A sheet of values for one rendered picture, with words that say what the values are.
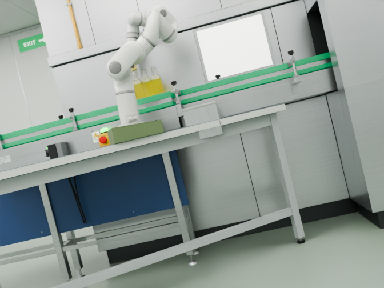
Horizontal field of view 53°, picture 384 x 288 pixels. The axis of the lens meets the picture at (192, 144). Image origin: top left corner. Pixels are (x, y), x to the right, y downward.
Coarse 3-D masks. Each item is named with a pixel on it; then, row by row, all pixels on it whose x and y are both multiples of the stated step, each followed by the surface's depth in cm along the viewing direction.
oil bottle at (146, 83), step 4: (144, 80) 222; (148, 80) 222; (144, 84) 222; (148, 84) 222; (144, 88) 222; (148, 88) 222; (152, 88) 222; (144, 92) 222; (148, 92) 222; (152, 92) 222; (148, 96) 222
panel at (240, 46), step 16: (256, 16) 228; (208, 32) 232; (224, 32) 231; (240, 32) 230; (256, 32) 229; (208, 48) 232; (224, 48) 231; (240, 48) 230; (256, 48) 229; (208, 64) 233; (224, 64) 232; (240, 64) 231; (256, 64) 230; (272, 64) 229; (208, 80) 233
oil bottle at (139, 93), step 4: (136, 80) 223; (140, 80) 223; (136, 84) 222; (140, 84) 222; (136, 88) 222; (140, 88) 222; (136, 92) 223; (140, 92) 222; (136, 96) 223; (140, 96) 223; (144, 96) 223
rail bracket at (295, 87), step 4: (288, 52) 201; (292, 52) 200; (292, 56) 200; (292, 60) 199; (288, 64) 211; (292, 64) 201; (296, 72) 201; (296, 76) 200; (292, 80) 205; (296, 80) 200; (300, 80) 199; (292, 84) 207; (296, 84) 210; (292, 88) 210; (296, 88) 210; (300, 88) 210; (292, 92) 211; (296, 92) 210; (300, 92) 210
